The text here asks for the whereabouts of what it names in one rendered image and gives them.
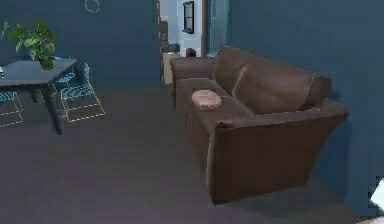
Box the teal room door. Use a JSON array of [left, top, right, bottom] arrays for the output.
[[205, 0, 230, 58]]

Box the brown leather sofa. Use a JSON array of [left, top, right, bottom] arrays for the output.
[[170, 44, 350, 205]]

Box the blue wire frame chair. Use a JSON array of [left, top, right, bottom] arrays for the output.
[[49, 55, 106, 124], [0, 90, 25, 129]]

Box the green house plant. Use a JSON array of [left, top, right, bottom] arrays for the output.
[[0, 20, 57, 71]]

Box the round wire wall ring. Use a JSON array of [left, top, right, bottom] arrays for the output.
[[83, 0, 101, 14]]

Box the dark grey table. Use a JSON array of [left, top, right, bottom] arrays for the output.
[[0, 58, 88, 136]]

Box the dark framed wall picture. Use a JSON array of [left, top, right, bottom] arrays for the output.
[[182, 0, 195, 35]]

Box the white flat object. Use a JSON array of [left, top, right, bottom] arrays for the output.
[[369, 178, 384, 212]]

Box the pink round cushion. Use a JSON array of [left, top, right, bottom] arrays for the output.
[[191, 89, 223, 110]]

